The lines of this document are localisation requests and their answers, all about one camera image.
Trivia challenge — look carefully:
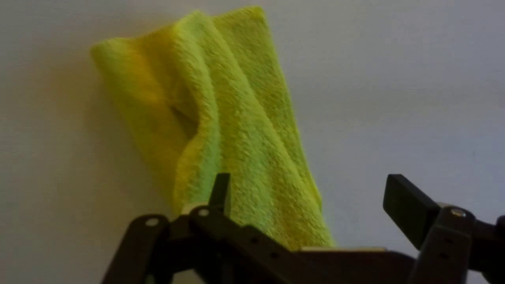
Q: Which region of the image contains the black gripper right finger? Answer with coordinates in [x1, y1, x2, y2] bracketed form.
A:
[382, 174, 475, 255]

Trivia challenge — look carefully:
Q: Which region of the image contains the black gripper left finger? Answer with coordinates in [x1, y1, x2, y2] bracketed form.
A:
[180, 173, 233, 220]

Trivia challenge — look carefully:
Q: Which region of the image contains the yellow-green microfiber towel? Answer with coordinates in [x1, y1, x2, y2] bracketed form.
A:
[91, 7, 334, 250]

